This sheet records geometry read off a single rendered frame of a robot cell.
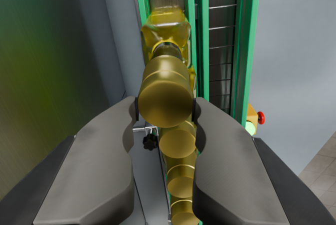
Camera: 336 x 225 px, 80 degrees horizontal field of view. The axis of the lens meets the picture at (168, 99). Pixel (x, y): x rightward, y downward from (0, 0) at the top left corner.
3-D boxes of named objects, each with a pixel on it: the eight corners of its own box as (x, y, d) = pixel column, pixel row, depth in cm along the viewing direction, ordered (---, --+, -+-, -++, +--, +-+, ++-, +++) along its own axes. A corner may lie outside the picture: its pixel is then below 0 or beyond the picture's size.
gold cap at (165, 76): (142, 54, 15) (133, 78, 11) (190, 55, 15) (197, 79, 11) (144, 96, 17) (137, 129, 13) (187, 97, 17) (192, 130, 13)
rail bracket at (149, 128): (130, 102, 49) (118, 139, 37) (158, 100, 48) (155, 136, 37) (133, 116, 51) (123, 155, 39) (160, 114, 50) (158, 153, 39)
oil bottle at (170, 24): (151, 8, 38) (135, 30, 19) (181, 5, 38) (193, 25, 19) (154, 38, 41) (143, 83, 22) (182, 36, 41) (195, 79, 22)
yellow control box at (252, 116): (226, 104, 63) (233, 117, 57) (251, 101, 63) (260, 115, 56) (226, 122, 67) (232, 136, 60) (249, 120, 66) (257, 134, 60)
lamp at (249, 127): (237, 120, 57) (241, 127, 55) (253, 119, 57) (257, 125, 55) (236, 133, 60) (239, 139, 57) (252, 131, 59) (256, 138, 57)
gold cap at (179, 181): (165, 145, 23) (164, 177, 20) (195, 143, 23) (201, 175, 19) (167, 167, 25) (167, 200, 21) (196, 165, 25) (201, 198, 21)
